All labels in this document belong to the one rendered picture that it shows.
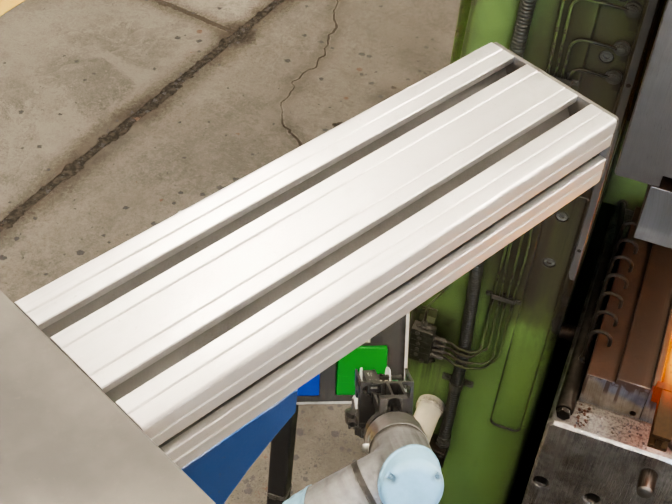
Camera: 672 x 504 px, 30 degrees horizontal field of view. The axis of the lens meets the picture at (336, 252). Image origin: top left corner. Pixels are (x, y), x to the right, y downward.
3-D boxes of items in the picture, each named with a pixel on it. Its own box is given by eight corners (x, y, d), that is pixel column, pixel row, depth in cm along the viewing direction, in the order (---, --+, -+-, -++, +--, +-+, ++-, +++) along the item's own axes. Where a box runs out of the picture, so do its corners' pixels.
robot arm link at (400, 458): (362, 482, 141) (429, 446, 141) (350, 444, 151) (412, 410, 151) (394, 537, 143) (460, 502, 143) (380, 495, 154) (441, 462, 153)
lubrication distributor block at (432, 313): (435, 380, 222) (446, 328, 212) (402, 369, 223) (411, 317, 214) (441, 366, 224) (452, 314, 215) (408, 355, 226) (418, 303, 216)
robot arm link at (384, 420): (428, 479, 154) (362, 480, 153) (421, 463, 158) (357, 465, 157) (431, 422, 152) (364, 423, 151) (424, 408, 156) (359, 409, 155)
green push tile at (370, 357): (386, 395, 187) (388, 347, 185) (336, 395, 186) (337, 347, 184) (384, 390, 189) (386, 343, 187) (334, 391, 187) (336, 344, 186)
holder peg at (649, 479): (650, 502, 191) (655, 492, 190) (633, 496, 192) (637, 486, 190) (655, 481, 194) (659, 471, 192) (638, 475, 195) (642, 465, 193)
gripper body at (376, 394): (408, 366, 167) (425, 399, 156) (406, 426, 169) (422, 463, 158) (351, 366, 166) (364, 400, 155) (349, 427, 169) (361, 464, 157)
